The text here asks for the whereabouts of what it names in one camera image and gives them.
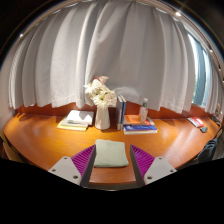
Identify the white pleated curtain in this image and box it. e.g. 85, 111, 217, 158
7, 0, 224, 116

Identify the dark bag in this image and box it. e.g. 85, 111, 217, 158
196, 136, 221, 164

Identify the pale green striped towel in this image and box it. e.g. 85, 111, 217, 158
93, 139, 130, 168

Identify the grey upright book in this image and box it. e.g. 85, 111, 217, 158
115, 95, 124, 131

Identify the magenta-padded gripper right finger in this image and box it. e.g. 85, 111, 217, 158
129, 144, 178, 188

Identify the clear plastic bottle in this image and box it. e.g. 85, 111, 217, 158
139, 97, 149, 123

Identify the window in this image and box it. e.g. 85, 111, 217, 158
188, 33, 214, 108

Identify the orange flat book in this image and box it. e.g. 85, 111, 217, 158
123, 114, 155, 127

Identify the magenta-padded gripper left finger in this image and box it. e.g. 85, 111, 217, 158
47, 144, 97, 188

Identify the white ceramic vase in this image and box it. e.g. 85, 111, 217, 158
94, 105, 111, 131

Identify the yellow flat book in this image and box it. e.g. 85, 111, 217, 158
56, 121, 89, 132

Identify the white flat book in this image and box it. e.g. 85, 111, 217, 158
65, 109, 95, 126

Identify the white flower bouquet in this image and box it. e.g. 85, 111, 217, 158
83, 75, 118, 110

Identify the blue flat book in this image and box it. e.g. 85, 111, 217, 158
123, 124, 159, 136

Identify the blue upright book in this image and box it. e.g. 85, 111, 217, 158
120, 95, 128, 126

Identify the grey flat book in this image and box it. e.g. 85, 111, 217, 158
59, 118, 90, 129

